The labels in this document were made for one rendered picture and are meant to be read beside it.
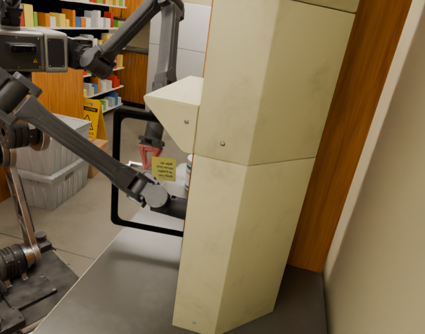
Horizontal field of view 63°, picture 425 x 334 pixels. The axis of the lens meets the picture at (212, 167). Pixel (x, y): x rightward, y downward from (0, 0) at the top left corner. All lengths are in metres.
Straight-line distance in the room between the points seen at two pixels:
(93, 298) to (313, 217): 0.69
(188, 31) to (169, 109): 5.08
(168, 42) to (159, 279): 0.77
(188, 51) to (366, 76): 4.87
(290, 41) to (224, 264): 0.48
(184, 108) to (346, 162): 0.57
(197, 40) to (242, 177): 5.08
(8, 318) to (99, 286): 0.95
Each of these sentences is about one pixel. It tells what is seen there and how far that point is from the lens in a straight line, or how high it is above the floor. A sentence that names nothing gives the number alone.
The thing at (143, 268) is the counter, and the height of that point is 0.94.
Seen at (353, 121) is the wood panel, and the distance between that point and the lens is 1.04.
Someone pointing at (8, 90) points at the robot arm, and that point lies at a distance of 0.92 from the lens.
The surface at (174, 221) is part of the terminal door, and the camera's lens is 1.15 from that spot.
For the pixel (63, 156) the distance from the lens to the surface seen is 3.13.
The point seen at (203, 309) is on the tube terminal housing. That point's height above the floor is 1.02.
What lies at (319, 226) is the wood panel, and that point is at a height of 1.11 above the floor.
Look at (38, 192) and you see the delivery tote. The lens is 3.17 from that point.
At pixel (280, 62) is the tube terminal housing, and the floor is 1.61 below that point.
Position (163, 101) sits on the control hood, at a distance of 0.69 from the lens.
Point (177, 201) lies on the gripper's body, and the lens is 0.92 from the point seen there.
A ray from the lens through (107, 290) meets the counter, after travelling 1.06.
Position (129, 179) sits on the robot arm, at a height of 1.25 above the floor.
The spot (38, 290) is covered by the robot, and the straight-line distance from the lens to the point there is 2.10.
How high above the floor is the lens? 1.67
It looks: 23 degrees down
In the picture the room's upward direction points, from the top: 9 degrees clockwise
